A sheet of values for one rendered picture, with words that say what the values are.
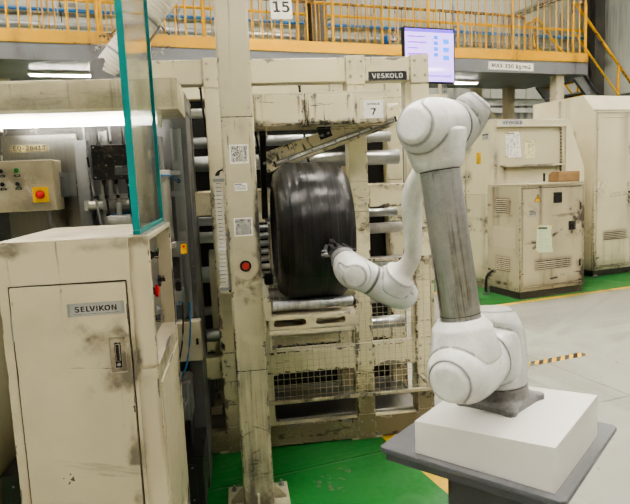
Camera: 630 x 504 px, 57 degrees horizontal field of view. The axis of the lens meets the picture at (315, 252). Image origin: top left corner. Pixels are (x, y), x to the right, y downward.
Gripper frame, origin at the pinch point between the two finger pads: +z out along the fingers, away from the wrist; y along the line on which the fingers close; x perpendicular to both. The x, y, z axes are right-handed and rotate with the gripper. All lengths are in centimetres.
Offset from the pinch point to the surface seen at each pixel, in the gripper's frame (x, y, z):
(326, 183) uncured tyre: -20.7, -0.4, 14.5
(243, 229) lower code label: -2.1, 32.2, 24.4
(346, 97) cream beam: -52, -17, 58
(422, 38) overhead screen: -106, -164, 398
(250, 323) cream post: 36, 32, 19
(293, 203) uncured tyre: -14.5, 13.2, 9.0
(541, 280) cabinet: 149, -294, 363
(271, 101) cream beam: -51, 16, 58
